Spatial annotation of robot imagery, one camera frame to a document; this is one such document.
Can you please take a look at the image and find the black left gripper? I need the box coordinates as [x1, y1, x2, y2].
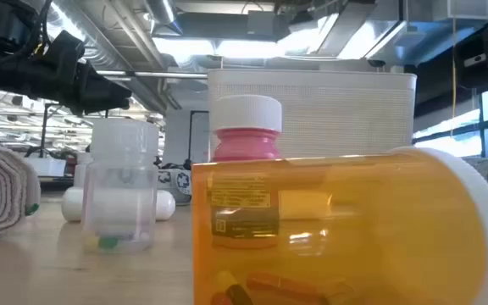
[0, 58, 133, 118]

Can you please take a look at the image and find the clear vial with capsules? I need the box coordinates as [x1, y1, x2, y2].
[81, 118, 160, 255]

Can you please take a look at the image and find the small white bottle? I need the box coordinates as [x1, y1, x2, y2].
[60, 186, 176, 223]
[73, 151, 93, 188]

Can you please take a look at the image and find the blue circle print cloth pack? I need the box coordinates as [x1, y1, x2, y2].
[157, 167, 194, 207]

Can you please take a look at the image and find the pink bottle white cap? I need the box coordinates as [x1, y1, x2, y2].
[208, 95, 284, 164]

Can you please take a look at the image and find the orange pill bottle white cap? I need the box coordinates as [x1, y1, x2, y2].
[191, 146, 488, 305]

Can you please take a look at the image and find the white plastic basket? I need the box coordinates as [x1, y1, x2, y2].
[207, 69, 418, 160]

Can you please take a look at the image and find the white ceiling box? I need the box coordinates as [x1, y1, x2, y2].
[432, 0, 488, 22]

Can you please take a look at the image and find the silver ceiling pipe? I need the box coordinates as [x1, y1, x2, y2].
[95, 69, 209, 81]

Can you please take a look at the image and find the black stand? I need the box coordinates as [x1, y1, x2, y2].
[23, 101, 65, 160]

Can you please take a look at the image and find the ceiling light panel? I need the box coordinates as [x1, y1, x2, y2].
[152, 36, 279, 60]

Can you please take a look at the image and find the long yellow cable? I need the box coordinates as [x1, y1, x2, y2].
[450, 16, 458, 139]

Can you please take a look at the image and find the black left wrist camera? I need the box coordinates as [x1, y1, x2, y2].
[42, 29, 87, 76]

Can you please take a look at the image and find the silver ventilation duct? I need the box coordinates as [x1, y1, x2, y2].
[144, 0, 184, 37]

